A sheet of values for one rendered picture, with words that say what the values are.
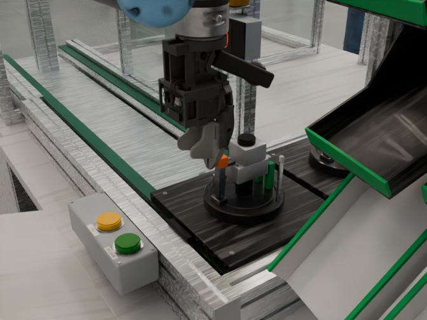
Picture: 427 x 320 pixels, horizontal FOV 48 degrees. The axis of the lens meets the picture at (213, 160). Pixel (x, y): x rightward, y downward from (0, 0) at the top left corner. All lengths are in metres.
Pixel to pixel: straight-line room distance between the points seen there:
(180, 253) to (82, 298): 0.19
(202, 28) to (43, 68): 1.14
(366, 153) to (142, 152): 0.69
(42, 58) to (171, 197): 0.97
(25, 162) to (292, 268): 0.80
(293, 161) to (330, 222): 0.35
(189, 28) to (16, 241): 0.56
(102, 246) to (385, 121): 0.46
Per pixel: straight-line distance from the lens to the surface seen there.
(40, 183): 1.18
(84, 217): 0.85
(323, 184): 0.92
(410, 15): 0.43
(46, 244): 0.98
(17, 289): 0.90
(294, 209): 0.84
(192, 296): 0.71
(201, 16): 0.63
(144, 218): 0.84
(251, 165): 0.79
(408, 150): 0.53
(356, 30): 4.37
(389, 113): 0.58
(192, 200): 0.85
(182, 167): 1.06
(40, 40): 1.71
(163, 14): 0.46
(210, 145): 0.72
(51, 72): 1.73
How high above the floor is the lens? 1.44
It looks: 29 degrees down
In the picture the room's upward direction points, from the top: straight up
